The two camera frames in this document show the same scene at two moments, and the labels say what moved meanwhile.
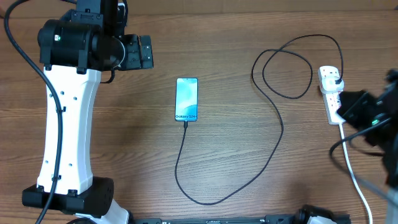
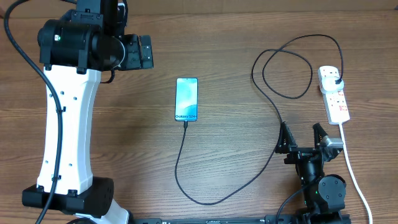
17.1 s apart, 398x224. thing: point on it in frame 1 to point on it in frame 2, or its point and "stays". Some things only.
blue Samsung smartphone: [186, 99] stays
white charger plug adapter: [328, 84] stays
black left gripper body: [132, 58] stays
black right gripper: [349, 104] to [285, 145]
